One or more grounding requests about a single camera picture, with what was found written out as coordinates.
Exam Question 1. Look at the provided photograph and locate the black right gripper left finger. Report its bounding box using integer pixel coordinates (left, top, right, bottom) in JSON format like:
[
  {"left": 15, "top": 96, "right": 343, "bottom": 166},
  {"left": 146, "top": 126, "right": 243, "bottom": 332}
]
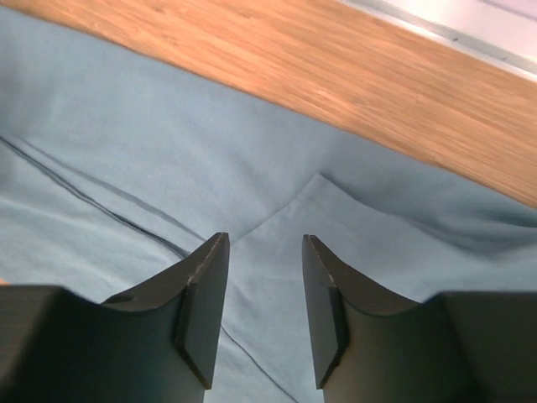
[{"left": 1, "top": 233, "right": 230, "bottom": 402}]

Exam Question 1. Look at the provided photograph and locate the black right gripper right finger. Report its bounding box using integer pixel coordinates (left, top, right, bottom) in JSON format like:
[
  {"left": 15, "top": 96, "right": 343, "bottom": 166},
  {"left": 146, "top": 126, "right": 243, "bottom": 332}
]
[{"left": 302, "top": 235, "right": 536, "bottom": 402}]

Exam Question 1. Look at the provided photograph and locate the blue-grey t shirt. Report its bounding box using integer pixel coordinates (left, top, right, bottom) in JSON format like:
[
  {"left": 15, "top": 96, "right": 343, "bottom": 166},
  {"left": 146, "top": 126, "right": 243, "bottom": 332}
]
[{"left": 1, "top": 8, "right": 536, "bottom": 402}]

